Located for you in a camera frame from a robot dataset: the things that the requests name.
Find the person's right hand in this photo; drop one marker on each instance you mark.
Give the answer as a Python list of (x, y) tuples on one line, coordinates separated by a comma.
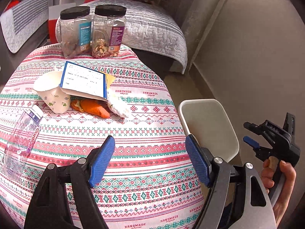
[(287, 183)]

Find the white tissue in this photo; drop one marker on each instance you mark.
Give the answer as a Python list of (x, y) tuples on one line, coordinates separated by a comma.
[(116, 107)]

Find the floral paper cup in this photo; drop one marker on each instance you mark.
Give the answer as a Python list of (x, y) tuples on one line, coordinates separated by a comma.
[(54, 100)]

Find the white plastic bin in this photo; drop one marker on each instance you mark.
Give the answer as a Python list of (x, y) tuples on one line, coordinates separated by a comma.
[(209, 124)]

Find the sofa with grey striped cover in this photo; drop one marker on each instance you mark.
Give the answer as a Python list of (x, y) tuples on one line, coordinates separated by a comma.
[(26, 21)]

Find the clear jar with purple label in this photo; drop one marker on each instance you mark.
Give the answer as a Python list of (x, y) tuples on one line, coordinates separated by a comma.
[(104, 28)]

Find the orange peel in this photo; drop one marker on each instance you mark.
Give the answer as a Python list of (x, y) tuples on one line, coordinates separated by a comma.
[(93, 107)]

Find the yellow snack packet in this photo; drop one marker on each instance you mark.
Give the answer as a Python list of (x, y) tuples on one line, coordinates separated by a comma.
[(110, 80)]

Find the red cloth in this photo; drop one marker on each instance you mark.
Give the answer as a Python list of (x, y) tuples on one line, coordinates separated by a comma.
[(12, 4)]

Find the grey curtain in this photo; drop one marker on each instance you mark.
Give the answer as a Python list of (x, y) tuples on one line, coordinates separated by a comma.
[(197, 9)]

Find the patterned tablecloth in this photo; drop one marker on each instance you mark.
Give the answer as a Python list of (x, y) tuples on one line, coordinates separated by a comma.
[(143, 124)]

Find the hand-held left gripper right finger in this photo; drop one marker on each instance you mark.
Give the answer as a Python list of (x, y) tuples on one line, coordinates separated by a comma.
[(197, 162)]

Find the blue-edged white carton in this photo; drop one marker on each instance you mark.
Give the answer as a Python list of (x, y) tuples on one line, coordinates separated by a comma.
[(83, 78)]

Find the clear jar with blue label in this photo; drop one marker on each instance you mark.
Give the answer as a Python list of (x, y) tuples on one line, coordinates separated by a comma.
[(69, 33)]

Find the clear plastic bottle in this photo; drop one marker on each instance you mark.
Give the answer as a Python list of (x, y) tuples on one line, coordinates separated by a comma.
[(21, 136)]

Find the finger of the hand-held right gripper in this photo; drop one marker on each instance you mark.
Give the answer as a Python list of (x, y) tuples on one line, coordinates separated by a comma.
[(250, 140), (250, 125)]

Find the bed with grey quilt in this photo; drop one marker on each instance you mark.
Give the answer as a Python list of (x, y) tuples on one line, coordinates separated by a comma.
[(147, 28)]

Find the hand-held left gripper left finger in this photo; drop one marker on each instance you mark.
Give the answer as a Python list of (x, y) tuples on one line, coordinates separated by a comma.
[(102, 162)]

